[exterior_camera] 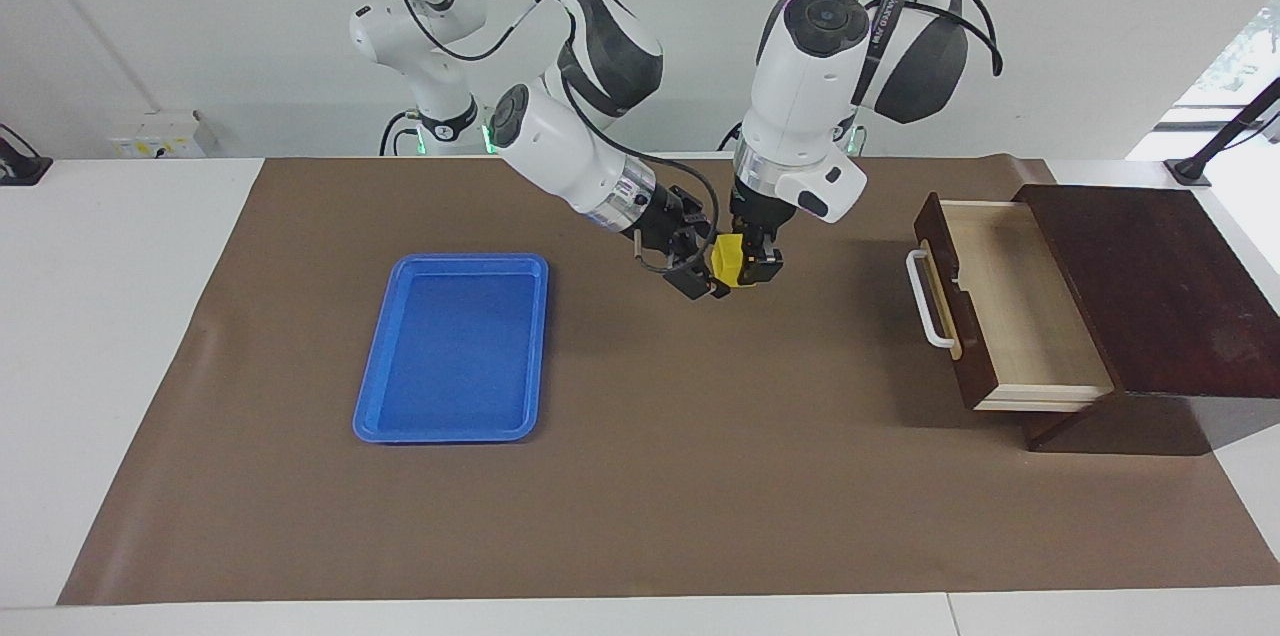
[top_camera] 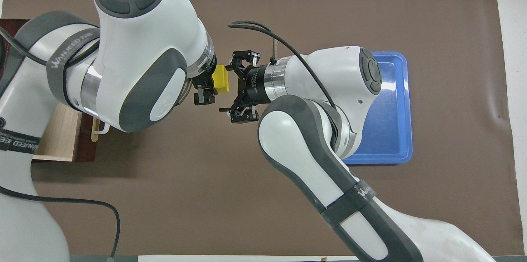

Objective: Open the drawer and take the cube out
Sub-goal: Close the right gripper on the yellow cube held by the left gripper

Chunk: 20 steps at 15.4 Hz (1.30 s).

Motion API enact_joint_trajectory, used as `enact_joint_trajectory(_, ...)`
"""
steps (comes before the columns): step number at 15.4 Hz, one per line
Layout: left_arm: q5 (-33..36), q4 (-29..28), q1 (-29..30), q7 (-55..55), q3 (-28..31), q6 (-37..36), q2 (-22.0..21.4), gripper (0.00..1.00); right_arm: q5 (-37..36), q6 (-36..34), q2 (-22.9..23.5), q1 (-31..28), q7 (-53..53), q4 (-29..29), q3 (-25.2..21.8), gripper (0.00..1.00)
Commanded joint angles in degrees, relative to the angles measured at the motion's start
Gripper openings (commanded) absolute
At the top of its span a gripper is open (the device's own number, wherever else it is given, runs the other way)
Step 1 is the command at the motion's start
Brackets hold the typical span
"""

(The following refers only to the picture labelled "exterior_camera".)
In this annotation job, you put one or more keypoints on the blue plastic tray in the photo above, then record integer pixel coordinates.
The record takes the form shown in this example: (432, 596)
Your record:
(450, 356)

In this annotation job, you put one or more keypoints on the black camera stand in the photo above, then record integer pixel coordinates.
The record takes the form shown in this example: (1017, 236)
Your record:
(1188, 174)

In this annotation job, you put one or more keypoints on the dark wooden drawer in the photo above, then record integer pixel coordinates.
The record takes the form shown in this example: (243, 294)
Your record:
(1040, 346)

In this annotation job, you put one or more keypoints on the yellow cube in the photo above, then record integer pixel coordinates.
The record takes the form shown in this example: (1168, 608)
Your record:
(730, 261)

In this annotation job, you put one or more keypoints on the white wall socket box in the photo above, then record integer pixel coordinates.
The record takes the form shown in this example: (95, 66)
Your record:
(160, 141)

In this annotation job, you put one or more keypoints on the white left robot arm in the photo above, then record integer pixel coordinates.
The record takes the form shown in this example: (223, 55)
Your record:
(810, 86)

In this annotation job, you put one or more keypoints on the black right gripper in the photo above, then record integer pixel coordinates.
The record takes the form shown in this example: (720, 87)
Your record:
(665, 221)

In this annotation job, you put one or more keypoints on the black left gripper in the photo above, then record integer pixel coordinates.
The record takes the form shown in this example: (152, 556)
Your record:
(755, 214)

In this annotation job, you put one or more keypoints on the dark wooden cabinet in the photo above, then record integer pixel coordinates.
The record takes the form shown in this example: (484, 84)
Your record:
(1180, 306)

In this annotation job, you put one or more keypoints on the black clamp mount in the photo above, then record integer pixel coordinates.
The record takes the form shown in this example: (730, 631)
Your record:
(20, 171)

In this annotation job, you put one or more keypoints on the brown table mat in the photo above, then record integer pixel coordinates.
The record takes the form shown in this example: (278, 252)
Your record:
(700, 416)

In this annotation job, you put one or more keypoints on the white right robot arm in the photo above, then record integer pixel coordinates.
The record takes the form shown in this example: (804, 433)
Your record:
(560, 156)

